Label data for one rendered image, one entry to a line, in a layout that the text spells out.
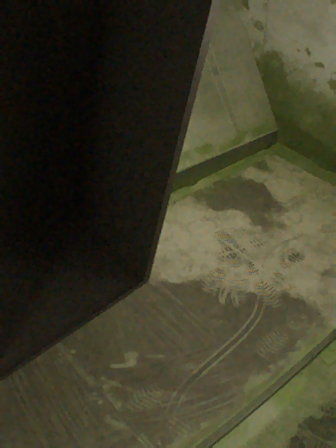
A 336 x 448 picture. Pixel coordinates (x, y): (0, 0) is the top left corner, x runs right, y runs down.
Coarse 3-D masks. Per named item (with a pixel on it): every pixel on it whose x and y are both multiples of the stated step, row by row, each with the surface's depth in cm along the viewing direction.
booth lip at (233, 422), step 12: (324, 348) 180; (300, 360) 173; (288, 372) 169; (276, 384) 165; (264, 396) 161; (252, 408) 157; (228, 420) 153; (240, 420) 154; (216, 432) 150; (228, 432) 152; (204, 444) 146
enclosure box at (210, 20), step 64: (0, 0) 89; (64, 0) 101; (128, 0) 100; (192, 0) 89; (0, 64) 100; (64, 64) 114; (128, 64) 110; (192, 64) 96; (0, 128) 112; (64, 128) 130; (128, 128) 120; (0, 192) 126; (64, 192) 148; (128, 192) 132; (0, 256) 141; (64, 256) 146; (128, 256) 147; (0, 320) 126; (64, 320) 131
